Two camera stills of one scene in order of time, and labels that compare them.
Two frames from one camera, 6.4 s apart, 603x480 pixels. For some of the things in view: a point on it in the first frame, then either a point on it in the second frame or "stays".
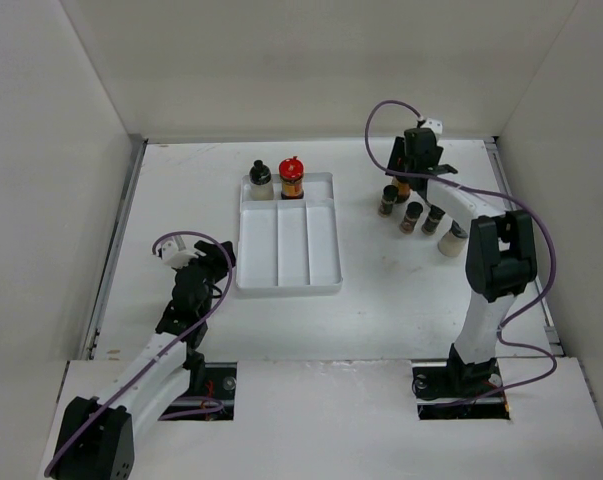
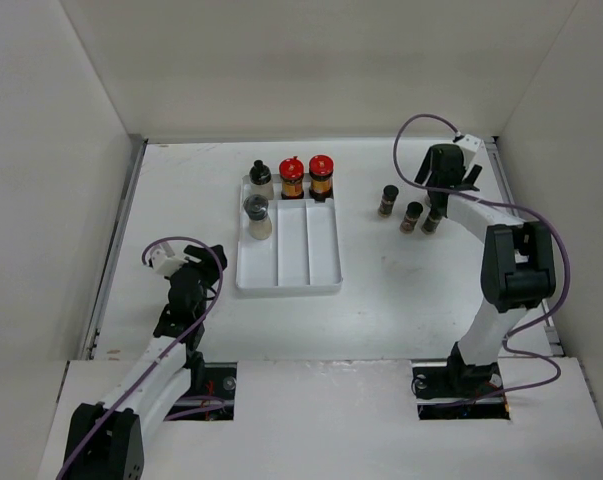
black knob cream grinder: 260,174 stays
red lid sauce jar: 404,190 → 320,169
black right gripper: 398,152 → 426,170
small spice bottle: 431,222 stays
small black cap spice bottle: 389,196 stays
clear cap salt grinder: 451,242 → 255,208
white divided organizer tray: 289,245 stays
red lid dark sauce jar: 291,172 stays
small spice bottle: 412,213 stays
